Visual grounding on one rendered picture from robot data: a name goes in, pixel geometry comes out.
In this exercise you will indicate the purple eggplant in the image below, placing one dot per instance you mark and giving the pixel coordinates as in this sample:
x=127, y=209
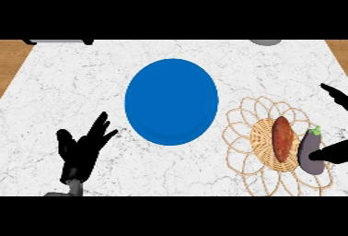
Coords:
x=310, y=153

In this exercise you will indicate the blue plate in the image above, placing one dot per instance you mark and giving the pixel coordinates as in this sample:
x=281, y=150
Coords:
x=172, y=102

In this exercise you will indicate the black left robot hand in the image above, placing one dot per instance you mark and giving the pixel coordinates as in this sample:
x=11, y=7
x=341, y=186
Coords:
x=82, y=153

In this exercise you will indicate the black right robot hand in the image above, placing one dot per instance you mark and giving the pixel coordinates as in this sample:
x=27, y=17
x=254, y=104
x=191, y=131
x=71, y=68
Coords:
x=335, y=152

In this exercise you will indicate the woven wicker placemat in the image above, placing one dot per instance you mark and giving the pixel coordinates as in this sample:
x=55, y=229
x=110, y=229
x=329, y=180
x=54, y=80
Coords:
x=263, y=144

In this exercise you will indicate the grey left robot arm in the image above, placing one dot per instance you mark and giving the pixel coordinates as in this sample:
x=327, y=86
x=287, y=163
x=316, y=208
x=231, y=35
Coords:
x=70, y=190

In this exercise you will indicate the brown sweet potato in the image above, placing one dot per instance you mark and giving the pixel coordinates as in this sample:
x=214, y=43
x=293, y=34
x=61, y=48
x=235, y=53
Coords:
x=284, y=139

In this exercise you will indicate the grey round object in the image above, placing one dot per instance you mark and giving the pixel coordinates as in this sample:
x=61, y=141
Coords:
x=266, y=42

